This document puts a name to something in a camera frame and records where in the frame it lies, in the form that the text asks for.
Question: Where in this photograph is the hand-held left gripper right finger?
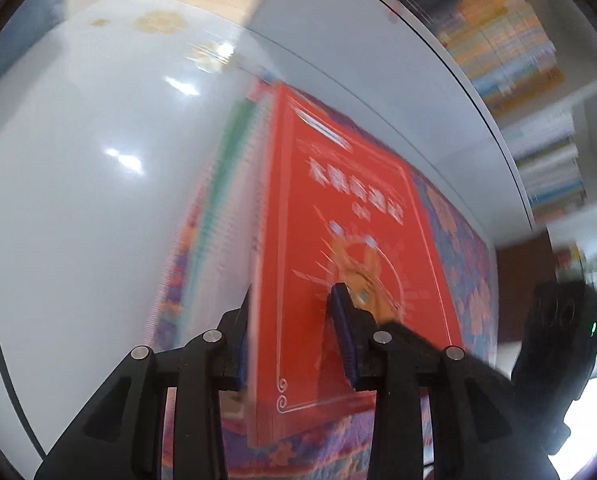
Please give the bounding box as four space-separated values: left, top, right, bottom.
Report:
327 282 561 480

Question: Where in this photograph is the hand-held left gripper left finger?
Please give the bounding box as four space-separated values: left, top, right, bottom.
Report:
33 285 254 480

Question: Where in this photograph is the red book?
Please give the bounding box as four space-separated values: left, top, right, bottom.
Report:
246 82 466 448

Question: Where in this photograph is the stack of books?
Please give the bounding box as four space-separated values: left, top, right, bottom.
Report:
146 80 279 411

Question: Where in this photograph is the row of orange yellow books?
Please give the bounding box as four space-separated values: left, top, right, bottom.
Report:
435 0 566 111

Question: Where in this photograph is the brown wooden board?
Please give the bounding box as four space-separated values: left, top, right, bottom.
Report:
495 230 559 346

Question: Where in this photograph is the floral blanket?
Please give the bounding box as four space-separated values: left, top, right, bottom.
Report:
148 85 501 480

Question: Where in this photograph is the white bookshelf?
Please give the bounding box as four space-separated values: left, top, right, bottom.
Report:
248 0 597 241

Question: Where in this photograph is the thick black cable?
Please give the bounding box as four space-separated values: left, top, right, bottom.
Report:
0 287 46 461

